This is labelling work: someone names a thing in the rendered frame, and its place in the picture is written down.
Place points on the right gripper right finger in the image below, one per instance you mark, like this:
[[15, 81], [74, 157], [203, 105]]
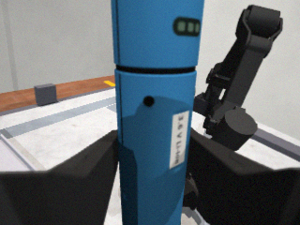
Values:
[[236, 190]]

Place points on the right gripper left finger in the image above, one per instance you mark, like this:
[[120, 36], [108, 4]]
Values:
[[77, 191]]

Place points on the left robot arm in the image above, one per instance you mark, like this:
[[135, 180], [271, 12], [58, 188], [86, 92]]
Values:
[[236, 74]]

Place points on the blue electric screwdriver barrel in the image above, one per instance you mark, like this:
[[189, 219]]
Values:
[[156, 47]]

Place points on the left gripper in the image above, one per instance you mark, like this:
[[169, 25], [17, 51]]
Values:
[[192, 199]]

